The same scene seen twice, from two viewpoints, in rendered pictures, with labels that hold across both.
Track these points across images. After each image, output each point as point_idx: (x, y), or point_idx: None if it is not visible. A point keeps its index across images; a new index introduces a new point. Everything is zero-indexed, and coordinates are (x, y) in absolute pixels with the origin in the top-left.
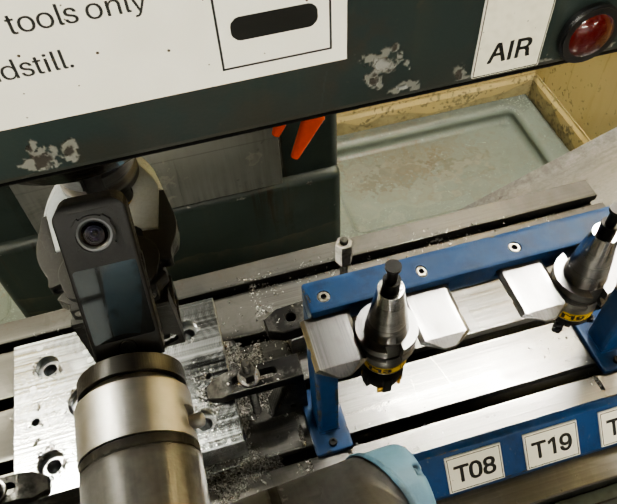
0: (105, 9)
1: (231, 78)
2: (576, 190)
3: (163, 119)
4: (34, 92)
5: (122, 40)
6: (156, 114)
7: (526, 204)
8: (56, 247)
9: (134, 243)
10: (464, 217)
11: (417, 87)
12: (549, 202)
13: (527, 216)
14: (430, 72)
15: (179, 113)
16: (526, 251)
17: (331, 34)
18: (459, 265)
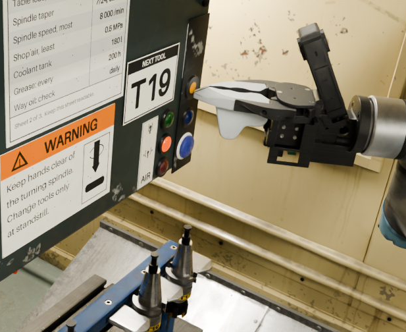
0: (60, 190)
1: (82, 207)
2: (93, 282)
3: (64, 228)
4: (37, 226)
5: (61, 200)
6: (62, 226)
7: (68, 302)
8: None
9: None
10: (33, 327)
11: (124, 197)
12: (81, 295)
13: (72, 310)
14: (127, 190)
15: (68, 224)
16: (115, 302)
17: (106, 184)
18: (86, 323)
